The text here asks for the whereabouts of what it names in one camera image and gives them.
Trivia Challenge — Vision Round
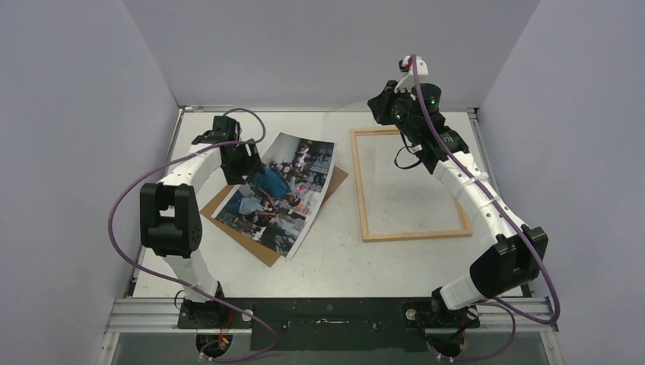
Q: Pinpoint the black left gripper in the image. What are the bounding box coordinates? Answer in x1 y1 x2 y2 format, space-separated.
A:
223 140 265 185

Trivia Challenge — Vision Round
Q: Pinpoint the printed colour photo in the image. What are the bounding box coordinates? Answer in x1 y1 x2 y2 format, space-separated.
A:
210 132 336 259

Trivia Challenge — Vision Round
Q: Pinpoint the clear transparent plastic sheet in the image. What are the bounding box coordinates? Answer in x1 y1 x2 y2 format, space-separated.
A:
322 100 469 238

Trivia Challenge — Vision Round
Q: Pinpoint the light wooden picture frame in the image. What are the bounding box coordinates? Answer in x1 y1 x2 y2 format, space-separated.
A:
350 125 474 244

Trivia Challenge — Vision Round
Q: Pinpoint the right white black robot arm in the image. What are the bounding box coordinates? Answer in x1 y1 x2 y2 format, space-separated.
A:
367 80 548 326

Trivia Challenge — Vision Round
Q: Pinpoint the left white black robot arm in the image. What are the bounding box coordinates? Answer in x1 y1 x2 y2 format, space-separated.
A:
139 116 261 329

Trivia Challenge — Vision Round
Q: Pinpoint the brown cardboard backing board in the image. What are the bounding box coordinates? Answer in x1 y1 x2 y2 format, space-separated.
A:
200 167 348 267

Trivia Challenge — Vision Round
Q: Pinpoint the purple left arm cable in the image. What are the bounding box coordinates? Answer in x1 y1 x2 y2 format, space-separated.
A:
106 106 279 363

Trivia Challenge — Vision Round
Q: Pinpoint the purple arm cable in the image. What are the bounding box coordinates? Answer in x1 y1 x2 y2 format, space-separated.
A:
106 106 279 363
408 53 562 363

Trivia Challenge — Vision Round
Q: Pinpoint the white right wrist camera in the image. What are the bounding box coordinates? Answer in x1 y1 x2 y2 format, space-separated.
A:
394 55 430 94

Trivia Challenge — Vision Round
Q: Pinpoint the front aluminium black mounting rail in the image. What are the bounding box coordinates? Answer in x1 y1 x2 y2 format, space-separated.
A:
97 297 564 364

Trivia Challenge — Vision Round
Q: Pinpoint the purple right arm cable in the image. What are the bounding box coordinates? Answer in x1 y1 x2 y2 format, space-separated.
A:
408 53 562 363

